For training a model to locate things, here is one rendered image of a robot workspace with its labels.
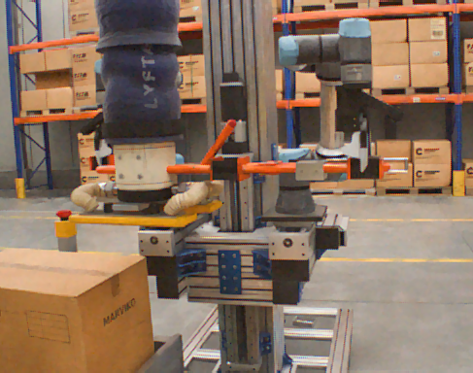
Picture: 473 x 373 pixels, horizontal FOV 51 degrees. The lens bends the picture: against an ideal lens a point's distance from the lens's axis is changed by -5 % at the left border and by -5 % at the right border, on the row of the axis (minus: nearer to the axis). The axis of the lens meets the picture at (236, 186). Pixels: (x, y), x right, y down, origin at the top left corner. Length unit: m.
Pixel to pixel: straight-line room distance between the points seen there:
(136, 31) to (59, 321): 0.81
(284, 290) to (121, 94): 0.93
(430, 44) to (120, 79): 7.51
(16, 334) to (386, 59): 7.58
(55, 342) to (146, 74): 0.79
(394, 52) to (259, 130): 6.59
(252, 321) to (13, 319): 0.99
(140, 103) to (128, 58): 0.12
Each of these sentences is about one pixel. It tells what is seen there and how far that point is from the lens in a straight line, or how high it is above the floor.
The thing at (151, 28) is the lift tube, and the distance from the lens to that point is 1.37.
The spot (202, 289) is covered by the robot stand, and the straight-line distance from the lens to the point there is 2.05.
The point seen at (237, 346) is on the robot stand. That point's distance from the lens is 2.25.
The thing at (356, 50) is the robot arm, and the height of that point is 1.55.
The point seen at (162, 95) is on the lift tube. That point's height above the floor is 1.47.
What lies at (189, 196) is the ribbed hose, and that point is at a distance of 1.29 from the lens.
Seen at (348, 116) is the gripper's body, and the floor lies 1.39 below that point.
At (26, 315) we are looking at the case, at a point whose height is 0.87.
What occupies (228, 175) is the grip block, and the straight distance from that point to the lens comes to 1.30.
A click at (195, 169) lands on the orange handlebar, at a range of 1.35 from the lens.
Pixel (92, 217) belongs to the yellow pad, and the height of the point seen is 1.16.
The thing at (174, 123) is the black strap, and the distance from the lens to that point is 1.37.
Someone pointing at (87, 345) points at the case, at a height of 0.79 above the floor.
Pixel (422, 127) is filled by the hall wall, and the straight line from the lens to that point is 9.84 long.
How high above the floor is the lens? 1.41
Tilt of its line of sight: 8 degrees down
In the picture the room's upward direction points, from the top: 3 degrees counter-clockwise
